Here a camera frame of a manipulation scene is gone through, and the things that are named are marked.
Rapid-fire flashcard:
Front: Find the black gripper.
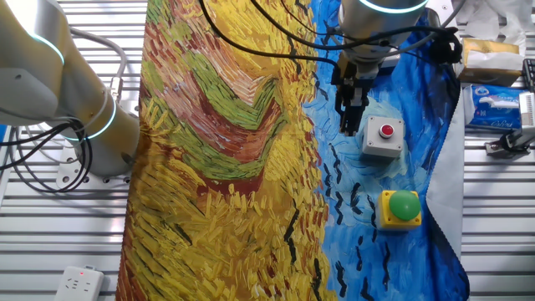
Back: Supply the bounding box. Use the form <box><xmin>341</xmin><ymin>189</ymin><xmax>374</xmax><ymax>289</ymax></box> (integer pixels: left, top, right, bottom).
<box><xmin>331</xmin><ymin>52</ymin><xmax>380</xmax><ymax>137</ymax></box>

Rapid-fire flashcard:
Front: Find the grey box red button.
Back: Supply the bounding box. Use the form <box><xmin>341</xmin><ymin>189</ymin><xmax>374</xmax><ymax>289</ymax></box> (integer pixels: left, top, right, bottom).
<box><xmin>361</xmin><ymin>115</ymin><xmax>406</xmax><ymax>162</ymax></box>

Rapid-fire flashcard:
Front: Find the yellow box green mushroom button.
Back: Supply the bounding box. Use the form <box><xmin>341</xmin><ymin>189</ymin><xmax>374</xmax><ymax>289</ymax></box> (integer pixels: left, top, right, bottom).
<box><xmin>375</xmin><ymin>189</ymin><xmax>423</xmax><ymax>232</ymax></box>

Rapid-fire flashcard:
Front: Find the Van Gogh painting tablecloth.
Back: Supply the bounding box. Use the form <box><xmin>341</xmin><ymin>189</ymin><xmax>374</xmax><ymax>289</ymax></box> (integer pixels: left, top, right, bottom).
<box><xmin>115</xmin><ymin>0</ymin><xmax>471</xmax><ymax>301</ymax></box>

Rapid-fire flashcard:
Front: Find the blue tissue pack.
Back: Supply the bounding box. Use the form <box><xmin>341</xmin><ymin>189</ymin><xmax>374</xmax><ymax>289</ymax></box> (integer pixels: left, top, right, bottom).
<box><xmin>463</xmin><ymin>83</ymin><xmax>526</xmax><ymax>130</ymax></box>

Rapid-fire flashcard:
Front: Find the metal table clamp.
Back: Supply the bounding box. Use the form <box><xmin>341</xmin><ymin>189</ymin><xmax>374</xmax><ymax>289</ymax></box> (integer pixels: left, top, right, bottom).
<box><xmin>484</xmin><ymin>127</ymin><xmax>535</xmax><ymax>158</ymax></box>

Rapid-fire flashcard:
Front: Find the crumpled white plastic bag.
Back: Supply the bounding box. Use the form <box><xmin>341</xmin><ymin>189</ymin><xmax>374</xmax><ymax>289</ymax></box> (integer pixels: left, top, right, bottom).
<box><xmin>453</xmin><ymin>0</ymin><xmax>535</xmax><ymax>43</ymax></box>

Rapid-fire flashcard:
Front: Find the white ribbed plastic item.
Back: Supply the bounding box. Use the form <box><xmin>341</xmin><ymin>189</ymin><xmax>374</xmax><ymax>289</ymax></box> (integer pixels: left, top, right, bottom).
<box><xmin>517</xmin><ymin>91</ymin><xmax>535</xmax><ymax>126</ymax></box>

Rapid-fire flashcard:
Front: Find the black keyboard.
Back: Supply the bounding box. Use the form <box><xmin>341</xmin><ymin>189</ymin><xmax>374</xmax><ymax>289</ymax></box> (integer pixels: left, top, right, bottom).
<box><xmin>522</xmin><ymin>58</ymin><xmax>535</xmax><ymax>92</ymax></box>

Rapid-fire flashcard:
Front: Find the white power strip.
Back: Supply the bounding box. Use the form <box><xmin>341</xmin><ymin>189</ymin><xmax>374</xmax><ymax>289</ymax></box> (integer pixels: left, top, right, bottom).
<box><xmin>53</xmin><ymin>265</ymin><xmax>104</xmax><ymax>301</ymax></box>

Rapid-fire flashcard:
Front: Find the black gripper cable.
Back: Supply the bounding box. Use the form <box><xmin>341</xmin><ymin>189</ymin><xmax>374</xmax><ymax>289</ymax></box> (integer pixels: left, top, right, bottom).
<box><xmin>198</xmin><ymin>0</ymin><xmax>342</xmax><ymax>84</ymax></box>
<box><xmin>249</xmin><ymin>0</ymin><xmax>459</xmax><ymax>52</ymax></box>

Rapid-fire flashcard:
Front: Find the black cable connector bundle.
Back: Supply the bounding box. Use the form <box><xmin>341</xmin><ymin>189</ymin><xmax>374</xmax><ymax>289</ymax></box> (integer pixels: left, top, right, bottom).
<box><xmin>430</xmin><ymin>27</ymin><xmax>463</xmax><ymax>66</ymax></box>

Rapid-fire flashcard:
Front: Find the grey base hose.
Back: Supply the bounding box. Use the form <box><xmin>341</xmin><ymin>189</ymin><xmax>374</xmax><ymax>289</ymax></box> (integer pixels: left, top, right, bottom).
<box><xmin>69</xmin><ymin>27</ymin><xmax>129</xmax><ymax>104</ymax></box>

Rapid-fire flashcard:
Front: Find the black base cable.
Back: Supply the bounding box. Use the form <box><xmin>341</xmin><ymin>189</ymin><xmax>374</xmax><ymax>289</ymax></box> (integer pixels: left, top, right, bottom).
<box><xmin>0</xmin><ymin>120</ymin><xmax>80</xmax><ymax>171</ymax></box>
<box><xmin>8</xmin><ymin>120</ymin><xmax>94</xmax><ymax>194</ymax></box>

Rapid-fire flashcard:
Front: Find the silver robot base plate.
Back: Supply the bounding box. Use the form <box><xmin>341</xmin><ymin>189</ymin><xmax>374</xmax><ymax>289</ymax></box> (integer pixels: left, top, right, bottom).
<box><xmin>55</xmin><ymin>137</ymin><xmax>133</xmax><ymax>190</ymax></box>

